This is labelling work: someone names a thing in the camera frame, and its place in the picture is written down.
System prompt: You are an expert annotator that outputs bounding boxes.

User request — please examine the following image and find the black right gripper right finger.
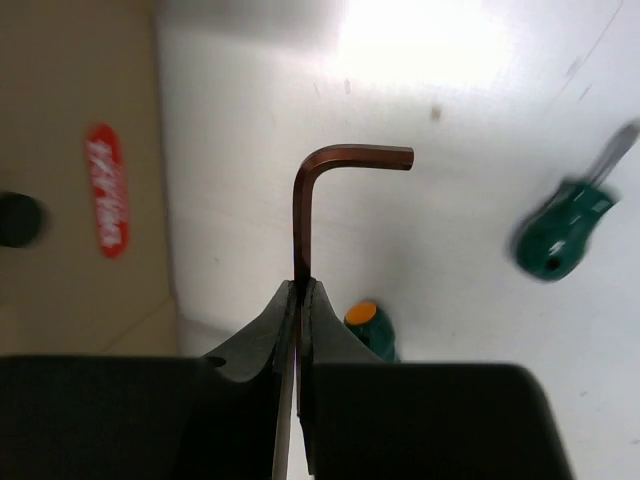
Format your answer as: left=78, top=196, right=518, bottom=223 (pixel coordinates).
left=298, top=280, right=573, bottom=479

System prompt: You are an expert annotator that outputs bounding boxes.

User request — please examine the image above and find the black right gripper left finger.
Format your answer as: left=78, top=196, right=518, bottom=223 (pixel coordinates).
left=1, top=281, right=295, bottom=479

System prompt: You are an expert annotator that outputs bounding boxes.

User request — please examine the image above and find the green stubby phillips screwdriver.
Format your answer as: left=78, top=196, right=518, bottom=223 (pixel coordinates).
left=343, top=301, right=400, bottom=363

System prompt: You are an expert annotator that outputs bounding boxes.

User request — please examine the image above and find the tan plastic toolbox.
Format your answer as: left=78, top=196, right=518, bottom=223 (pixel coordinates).
left=1, top=1, right=177, bottom=356

